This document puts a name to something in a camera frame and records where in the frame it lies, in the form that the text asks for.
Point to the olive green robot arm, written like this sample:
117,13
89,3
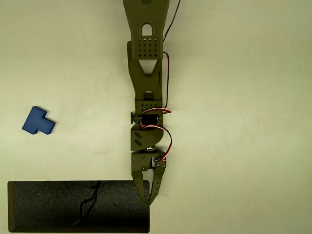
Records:
146,78

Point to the blue T-shaped block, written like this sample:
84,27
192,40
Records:
36,120

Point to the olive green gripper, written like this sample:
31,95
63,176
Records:
142,164

